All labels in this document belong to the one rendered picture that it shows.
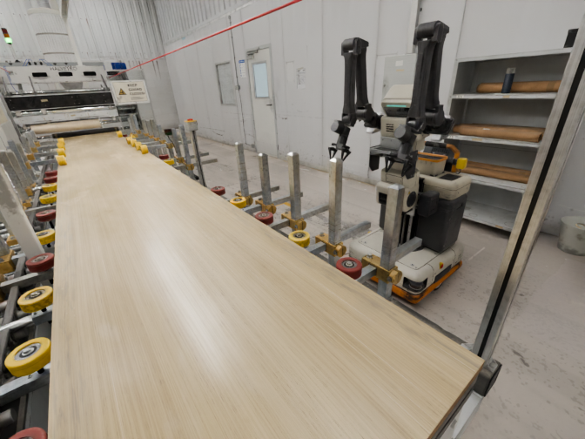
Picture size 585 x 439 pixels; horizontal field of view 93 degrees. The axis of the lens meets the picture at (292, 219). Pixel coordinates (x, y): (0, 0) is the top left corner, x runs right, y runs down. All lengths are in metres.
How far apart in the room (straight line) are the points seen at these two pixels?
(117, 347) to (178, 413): 0.24
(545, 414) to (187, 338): 1.66
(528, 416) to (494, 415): 0.15
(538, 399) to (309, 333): 1.47
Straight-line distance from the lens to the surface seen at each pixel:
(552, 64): 3.42
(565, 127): 0.70
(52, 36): 9.33
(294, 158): 1.19
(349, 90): 1.75
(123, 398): 0.71
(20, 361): 0.90
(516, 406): 1.90
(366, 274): 0.97
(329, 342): 0.68
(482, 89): 3.35
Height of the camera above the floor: 1.42
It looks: 26 degrees down
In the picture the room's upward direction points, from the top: 3 degrees counter-clockwise
